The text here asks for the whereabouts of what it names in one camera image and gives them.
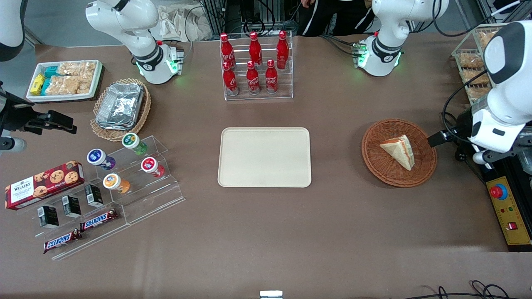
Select rice cracker snack pack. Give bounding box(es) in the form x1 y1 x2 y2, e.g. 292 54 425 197
45 76 81 96
461 69 492 86
476 31 499 49
57 61 97 94
457 52 486 69
468 86 493 103

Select purple lid gum jar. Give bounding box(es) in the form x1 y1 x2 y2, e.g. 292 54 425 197
86 148 116 171

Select red tartan cookie box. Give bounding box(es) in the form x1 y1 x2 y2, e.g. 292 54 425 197
5 160 85 211

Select red cola bottle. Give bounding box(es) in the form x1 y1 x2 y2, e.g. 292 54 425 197
246 61 261 95
220 33 236 69
249 32 263 67
265 59 278 94
223 61 239 96
276 30 289 69

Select white cloth bag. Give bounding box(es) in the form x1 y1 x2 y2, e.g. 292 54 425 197
152 3 213 42

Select red lid gum jar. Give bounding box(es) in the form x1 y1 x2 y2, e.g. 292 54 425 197
140 157 165 178

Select clear acrylic bottle rack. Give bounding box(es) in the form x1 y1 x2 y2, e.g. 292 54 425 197
219 31 294 101

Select small black box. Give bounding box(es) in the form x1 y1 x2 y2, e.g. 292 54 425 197
84 184 104 208
62 195 82 218
37 206 59 229

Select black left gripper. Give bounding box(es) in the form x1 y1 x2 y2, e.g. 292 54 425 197
428 107 475 163

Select triangular wrapped sandwich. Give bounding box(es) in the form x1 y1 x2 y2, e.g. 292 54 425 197
379 135 415 171

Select clear acrylic stepped display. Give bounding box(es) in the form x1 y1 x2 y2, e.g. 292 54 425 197
31 135 185 261

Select white rectangular snack tray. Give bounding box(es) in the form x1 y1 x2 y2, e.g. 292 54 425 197
26 60 103 103

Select black loose cables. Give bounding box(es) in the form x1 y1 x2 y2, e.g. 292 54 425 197
391 280 532 299

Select light wicker basket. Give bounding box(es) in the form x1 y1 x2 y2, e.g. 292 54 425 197
90 78 152 142

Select black base cable bundle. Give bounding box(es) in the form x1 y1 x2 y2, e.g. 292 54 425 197
319 34 363 57

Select orange lid gum jar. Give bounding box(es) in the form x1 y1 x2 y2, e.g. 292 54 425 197
103 173 131 194

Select stack of foil trays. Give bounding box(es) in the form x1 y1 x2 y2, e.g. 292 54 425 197
96 83 145 131

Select yellow emergency stop control box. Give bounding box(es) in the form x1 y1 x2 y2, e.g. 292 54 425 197
485 176 532 252

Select wire mesh basket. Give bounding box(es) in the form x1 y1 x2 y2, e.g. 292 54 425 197
451 23 512 104

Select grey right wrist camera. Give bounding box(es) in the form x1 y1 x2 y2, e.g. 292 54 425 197
0 137 28 152

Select green lid gum jar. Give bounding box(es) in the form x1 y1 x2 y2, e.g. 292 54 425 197
122 132 148 155

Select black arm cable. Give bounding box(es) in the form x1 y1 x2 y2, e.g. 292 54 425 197
441 70 499 140

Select person in black clothes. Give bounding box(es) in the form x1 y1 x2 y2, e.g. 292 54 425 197
297 0 377 37

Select brown wicker basket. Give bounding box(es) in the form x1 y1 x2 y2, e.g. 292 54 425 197
361 119 438 188

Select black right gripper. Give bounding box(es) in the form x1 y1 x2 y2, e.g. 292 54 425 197
0 83 78 140

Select yellow snack packet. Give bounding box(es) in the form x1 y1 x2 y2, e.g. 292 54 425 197
30 74 45 96

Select beige plastic tray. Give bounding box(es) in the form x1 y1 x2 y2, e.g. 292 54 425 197
218 127 312 188

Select black metal frame stand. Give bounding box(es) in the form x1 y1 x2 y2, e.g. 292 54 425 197
199 0 300 36

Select Snickers chocolate bar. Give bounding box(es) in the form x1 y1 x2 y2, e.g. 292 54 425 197
43 229 82 254
79 209 119 232

